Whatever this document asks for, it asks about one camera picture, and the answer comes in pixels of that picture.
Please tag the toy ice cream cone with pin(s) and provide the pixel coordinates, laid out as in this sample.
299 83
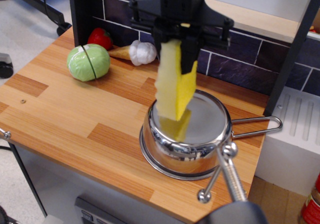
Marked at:
121 53

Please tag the black vertical shelf post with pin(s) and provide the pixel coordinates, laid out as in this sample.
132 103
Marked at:
301 34

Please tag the black caster wheel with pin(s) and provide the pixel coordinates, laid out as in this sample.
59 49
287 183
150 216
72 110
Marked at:
6 66

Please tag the white ribbed drainboard unit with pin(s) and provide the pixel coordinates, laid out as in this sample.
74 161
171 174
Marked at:
290 158

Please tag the green toy cabbage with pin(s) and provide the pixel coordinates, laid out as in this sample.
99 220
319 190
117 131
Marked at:
88 62

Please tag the white toy garlic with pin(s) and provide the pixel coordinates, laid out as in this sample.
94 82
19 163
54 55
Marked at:
142 52

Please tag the black rolling stand frame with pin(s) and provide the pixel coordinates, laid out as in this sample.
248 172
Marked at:
37 5

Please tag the yellow rectangular sponge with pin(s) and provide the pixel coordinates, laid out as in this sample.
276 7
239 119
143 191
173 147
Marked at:
174 90

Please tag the wooden wall shelf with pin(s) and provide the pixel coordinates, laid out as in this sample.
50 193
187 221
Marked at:
257 22

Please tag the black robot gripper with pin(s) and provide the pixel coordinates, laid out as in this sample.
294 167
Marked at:
191 21

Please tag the chrome clamp screw handle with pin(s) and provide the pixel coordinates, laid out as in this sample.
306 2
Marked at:
225 154

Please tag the stainless steel pot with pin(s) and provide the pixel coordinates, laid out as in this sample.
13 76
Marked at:
187 149

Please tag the small chrome side knob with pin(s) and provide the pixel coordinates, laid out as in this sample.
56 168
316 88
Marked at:
6 134

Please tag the grey oven control panel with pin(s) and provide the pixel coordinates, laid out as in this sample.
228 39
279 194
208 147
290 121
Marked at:
88 213

